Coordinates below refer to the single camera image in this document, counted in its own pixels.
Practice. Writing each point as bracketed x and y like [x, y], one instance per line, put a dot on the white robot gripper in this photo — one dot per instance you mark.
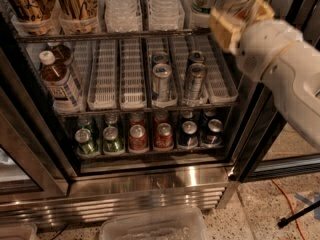
[266, 48]

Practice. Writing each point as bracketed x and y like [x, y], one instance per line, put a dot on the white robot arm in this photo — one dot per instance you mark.
[293, 77]

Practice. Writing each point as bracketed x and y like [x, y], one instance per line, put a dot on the silver slim can right rear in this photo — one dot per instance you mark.
[196, 57]

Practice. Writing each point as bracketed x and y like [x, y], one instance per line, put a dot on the silver slim can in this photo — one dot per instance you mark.
[196, 57]
[161, 76]
[159, 57]
[195, 77]

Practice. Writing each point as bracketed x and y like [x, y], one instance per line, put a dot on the silver slim can right front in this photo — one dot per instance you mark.
[195, 77]

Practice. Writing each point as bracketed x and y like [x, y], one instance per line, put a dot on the white empty shelf tray right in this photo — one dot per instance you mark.
[220, 84]

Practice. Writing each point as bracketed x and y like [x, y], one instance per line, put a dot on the white empty shelf tray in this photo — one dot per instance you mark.
[103, 82]
[220, 84]
[132, 82]

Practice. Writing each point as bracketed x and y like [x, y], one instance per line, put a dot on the silver slim can left rear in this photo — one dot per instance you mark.
[159, 57]

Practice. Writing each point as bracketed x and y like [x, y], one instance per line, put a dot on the silver slim can left front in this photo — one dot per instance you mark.
[161, 76]

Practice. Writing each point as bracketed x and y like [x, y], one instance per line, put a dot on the blue soda can front right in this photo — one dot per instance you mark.
[213, 132]

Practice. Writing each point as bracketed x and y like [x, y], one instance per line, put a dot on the blue soda can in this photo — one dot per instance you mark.
[213, 132]
[188, 134]

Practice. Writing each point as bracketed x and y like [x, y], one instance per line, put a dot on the white empty shelf tray middle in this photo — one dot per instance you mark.
[132, 82]

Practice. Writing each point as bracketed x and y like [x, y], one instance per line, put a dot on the blue soda can front left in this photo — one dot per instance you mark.
[188, 134]

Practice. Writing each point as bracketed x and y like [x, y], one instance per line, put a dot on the red soda can front right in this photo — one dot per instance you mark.
[164, 136]

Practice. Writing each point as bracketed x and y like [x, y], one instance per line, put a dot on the red soda can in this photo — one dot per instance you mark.
[164, 136]
[138, 138]

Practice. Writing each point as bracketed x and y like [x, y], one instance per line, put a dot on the stainless steel fridge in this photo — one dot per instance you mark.
[45, 179]

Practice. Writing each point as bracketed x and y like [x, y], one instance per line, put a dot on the red soda can front left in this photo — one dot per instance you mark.
[138, 138]

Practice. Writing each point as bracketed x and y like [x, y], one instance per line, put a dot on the white empty shelf tray left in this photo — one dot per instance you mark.
[103, 82]

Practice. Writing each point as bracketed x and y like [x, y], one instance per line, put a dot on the brown patterned can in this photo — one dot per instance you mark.
[32, 10]
[79, 9]

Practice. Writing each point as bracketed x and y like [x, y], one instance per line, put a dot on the green soda can front right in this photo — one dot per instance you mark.
[112, 142]

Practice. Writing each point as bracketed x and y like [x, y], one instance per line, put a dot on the green soda can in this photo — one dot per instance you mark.
[112, 142]
[86, 143]

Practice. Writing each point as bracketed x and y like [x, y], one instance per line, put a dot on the green soda can front left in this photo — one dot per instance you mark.
[86, 143]

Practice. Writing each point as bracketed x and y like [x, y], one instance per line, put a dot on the brown patterned can far left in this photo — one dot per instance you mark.
[32, 10]

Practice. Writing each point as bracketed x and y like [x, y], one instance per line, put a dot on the clear water bottle right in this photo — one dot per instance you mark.
[165, 14]

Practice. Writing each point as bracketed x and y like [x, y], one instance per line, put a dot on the clear water bottle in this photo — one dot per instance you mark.
[165, 14]
[123, 15]

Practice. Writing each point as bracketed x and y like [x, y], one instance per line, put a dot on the clear water bottle left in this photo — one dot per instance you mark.
[123, 15]

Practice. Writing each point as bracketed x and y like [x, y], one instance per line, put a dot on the brown tea bottle rear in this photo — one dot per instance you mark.
[65, 54]

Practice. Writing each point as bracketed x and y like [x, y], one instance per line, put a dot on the brown tea bottle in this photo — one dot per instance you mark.
[59, 81]
[65, 54]

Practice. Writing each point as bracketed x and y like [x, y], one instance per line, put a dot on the brown tea bottle front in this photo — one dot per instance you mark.
[59, 81]

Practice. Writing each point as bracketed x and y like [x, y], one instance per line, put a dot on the black tripod leg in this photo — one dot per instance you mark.
[285, 221]

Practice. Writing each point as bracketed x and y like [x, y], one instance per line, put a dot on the clear plastic bin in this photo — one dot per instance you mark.
[173, 223]

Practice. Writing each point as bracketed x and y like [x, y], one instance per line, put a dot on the clear plastic bin corner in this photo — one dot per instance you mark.
[18, 232]

